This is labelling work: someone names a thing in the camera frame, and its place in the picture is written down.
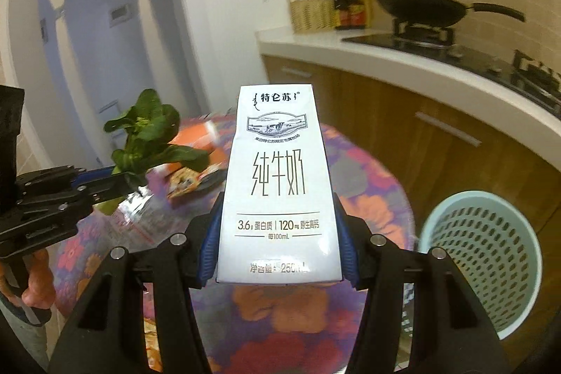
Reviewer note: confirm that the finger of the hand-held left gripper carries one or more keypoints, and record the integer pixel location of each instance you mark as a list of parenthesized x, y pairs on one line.
[(48, 220), (94, 180)]

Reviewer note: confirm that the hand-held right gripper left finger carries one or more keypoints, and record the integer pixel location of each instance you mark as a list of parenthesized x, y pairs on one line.
[(208, 253)]

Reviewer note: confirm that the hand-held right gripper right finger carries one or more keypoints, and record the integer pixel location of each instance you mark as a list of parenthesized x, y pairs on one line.
[(350, 258)]

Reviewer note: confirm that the green leafy vegetable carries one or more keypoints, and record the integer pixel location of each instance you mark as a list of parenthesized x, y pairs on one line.
[(149, 137)]

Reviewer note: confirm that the printed snack wrapper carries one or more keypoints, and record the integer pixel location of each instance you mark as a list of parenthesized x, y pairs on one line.
[(184, 183)]

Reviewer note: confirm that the white milk carton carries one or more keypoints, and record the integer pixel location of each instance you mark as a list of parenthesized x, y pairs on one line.
[(276, 181)]

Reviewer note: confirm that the orange paper cup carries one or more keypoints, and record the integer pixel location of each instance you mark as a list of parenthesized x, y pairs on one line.
[(197, 139)]

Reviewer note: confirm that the light blue plastic basket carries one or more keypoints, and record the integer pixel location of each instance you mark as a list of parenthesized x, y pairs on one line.
[(486, 269)]

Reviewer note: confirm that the person's left hand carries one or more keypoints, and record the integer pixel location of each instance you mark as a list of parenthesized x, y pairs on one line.
[(40, 282)]

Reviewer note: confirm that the clear plastic bag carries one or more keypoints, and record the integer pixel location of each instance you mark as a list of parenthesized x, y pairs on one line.
[(136, 220)]

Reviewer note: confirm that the floral tablecloth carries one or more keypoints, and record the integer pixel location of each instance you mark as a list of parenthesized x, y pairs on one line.
[(280, 312)]

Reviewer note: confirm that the black gas stove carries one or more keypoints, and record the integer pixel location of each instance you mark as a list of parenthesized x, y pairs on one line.
[(394, 41)]

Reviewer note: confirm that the woven wicker basket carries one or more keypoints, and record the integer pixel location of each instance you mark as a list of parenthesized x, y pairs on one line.
[(311, 14)]

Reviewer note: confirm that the red label sauce bottle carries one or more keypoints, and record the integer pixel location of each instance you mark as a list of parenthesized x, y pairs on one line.
[(357, 6)]

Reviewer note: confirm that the slim dark sauce bottle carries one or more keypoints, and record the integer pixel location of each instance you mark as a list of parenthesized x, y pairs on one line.
[(338, 6)]

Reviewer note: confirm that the black wok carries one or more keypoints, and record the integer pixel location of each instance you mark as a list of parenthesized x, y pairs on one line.
[(416, 8)]

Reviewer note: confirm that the white wall switch panel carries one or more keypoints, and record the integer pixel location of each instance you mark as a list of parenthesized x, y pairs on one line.
[(119, 14)]

